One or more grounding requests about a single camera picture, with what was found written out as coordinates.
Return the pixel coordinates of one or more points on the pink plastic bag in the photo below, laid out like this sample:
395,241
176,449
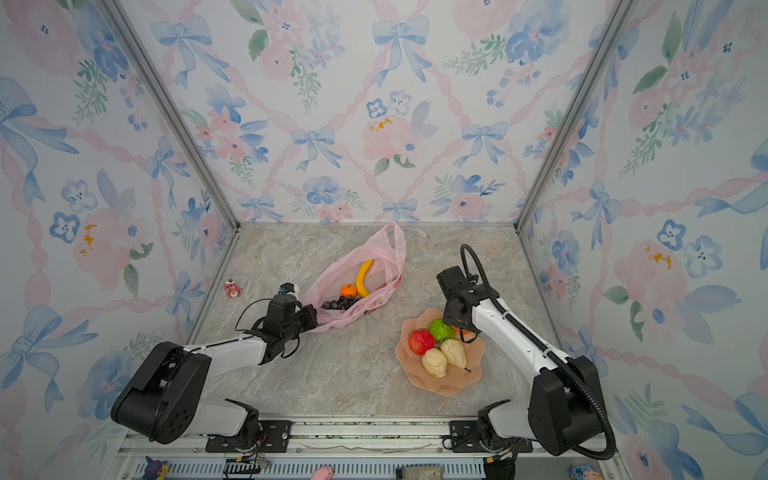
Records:
387,248

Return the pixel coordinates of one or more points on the aluminium corner post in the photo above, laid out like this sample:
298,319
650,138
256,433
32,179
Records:
117,18
615,27

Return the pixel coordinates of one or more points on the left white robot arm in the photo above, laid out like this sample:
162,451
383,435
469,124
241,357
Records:
163,400

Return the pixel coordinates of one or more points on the fake orange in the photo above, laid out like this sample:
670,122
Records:
348,290
463,331

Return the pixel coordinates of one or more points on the fake green round fruit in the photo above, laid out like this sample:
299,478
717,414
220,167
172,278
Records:
441,331

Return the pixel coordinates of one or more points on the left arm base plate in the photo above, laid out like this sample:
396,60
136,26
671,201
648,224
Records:
263,436

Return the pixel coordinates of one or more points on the fake yellow banana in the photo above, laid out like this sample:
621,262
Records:
361,288

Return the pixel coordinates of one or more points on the right aluminium corner post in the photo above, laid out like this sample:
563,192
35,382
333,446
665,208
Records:
615,27

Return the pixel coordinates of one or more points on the purple toy at front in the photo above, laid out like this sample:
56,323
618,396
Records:
155,469

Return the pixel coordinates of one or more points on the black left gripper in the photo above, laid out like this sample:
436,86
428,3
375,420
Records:
309,313

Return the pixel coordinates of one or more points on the left aluminium corner post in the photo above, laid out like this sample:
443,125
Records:
117,18

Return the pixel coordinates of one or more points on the grey box at front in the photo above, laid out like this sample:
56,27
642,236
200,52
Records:
420,472

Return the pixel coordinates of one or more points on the pink toy at front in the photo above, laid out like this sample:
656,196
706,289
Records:
323,473

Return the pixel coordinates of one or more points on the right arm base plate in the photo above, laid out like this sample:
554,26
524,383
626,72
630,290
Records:
464,437

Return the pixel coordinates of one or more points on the aluminium rail frame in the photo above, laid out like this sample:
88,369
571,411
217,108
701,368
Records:
355,447

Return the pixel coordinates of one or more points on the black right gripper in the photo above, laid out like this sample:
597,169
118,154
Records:
447,316

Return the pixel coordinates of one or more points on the peach scalloped plastic bowl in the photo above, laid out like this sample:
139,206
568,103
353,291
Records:
455,381

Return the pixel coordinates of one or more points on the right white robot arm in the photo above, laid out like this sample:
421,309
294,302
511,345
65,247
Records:
565,410

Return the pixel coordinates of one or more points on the fake dark grapes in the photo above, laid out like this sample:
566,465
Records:
340,303

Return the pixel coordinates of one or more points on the small red white figurine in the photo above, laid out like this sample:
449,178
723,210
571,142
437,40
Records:
232,289

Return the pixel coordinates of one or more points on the fake beige pear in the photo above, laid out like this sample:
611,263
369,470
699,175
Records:
454,352

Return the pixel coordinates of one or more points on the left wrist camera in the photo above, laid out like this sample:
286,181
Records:
288,289

